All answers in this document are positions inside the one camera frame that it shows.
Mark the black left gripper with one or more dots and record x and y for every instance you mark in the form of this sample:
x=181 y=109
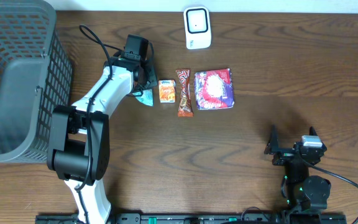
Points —
x=150 y=78

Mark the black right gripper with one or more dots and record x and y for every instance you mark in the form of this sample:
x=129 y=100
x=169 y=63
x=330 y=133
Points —
x=286 y=154

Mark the teal wet wipes pack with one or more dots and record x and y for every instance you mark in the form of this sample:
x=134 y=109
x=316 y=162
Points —
x=145 y=97

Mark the orange tissue box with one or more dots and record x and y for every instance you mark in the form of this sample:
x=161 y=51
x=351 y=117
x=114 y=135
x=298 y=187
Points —
x=167 y=93

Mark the orange brown snack bar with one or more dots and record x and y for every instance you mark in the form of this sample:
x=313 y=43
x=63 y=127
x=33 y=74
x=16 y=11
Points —
x=184 y=109

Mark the red purple noodle packet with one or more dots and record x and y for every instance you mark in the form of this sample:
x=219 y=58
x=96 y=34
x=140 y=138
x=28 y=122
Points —
x=214 y=89

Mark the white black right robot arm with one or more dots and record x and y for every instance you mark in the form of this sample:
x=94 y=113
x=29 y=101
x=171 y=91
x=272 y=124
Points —
x=305 y=193

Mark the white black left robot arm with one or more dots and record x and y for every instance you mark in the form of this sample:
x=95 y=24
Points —
x=79 y=145

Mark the white barcode scanner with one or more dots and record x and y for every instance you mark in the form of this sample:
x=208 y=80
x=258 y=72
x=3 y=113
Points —
x=197 y=28

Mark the grey plastic basket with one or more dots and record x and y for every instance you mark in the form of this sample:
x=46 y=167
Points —
x=35 y=77

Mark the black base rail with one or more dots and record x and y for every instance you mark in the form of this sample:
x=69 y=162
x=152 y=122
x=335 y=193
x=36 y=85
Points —
x=136 y=218

